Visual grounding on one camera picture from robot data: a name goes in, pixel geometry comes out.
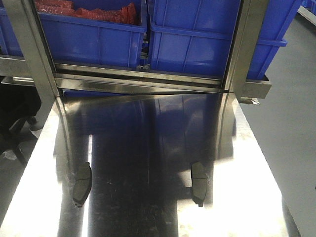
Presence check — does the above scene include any right blue plastic crate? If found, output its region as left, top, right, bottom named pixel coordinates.
left=147, top=0, right=301, bottom=80

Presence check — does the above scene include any blue plastic crate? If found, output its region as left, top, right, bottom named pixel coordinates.
left=147, top=0, right=301, bottom=80
left=39, top=0, right=147, bottom=68

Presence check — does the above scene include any left blue plastic crate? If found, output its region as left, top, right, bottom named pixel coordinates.
left=39, top=0, right=147, bottom=68

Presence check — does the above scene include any red bubble wrap bag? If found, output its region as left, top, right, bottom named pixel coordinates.
left=35, top=0, right=138, bottom=25

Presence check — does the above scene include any brake pad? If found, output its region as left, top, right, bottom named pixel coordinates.
left=72, top=162, right=92, bottom=207
left=191, top=162, right=208, bottom=207

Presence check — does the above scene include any black office chair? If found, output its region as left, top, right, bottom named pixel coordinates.
left=0, top=84, right=41, bottom=166

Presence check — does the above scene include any stainless steel rack frame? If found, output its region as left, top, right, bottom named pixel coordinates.
left=0, top=0, right=269, bottom=109

